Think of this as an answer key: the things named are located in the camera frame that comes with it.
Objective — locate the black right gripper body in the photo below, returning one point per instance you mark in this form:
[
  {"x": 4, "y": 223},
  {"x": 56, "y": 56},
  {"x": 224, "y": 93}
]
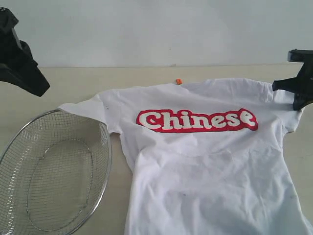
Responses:
[{"x": 304, "y": 82}]

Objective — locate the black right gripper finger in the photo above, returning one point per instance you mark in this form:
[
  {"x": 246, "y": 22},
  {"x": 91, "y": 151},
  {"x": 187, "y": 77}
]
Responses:
[
  {"x": 292, "y": 85},
  {"x": 300, "y": 101}
]

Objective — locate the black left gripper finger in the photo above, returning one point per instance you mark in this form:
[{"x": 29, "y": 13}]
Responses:
[{"x": 30, "y": 80}]

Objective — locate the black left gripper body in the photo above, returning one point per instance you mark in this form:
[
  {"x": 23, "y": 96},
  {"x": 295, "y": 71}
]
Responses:
[{"x": 14, "y": 53}]

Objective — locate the white t-shirt red logo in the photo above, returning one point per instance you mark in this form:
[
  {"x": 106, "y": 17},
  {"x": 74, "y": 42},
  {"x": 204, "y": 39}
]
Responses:
[{"x": 207, "y": 158}]

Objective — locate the small orange tag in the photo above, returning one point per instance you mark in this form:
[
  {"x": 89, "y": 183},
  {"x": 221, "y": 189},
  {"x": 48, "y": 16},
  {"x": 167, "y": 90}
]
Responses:
[{"x": 179, "y": 81}]

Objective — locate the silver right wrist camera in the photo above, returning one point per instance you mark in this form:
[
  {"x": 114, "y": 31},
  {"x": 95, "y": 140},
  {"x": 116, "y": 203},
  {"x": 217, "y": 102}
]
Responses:
[{"x": 300, "y": 56}]

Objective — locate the oval wire mesh basket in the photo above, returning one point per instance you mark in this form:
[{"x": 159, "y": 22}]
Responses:
[{"x": 53, "y": 174}]

